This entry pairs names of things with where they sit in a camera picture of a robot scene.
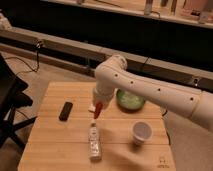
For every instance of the green bowl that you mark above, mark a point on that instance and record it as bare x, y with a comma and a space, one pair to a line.
128, 100

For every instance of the wooden table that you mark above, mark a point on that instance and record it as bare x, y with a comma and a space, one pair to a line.
66, 137

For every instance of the white rectangular block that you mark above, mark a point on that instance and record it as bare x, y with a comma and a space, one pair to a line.
91, 108

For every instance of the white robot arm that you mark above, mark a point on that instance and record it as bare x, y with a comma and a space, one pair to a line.
191, 103

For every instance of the black remote control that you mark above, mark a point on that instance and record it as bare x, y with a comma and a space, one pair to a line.
64, 114

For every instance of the black office chair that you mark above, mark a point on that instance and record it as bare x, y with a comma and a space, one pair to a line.
12, 97

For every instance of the red pepper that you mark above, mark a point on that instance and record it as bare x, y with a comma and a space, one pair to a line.
98, 109

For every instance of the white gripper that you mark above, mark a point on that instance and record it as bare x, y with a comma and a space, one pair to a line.
104, 99

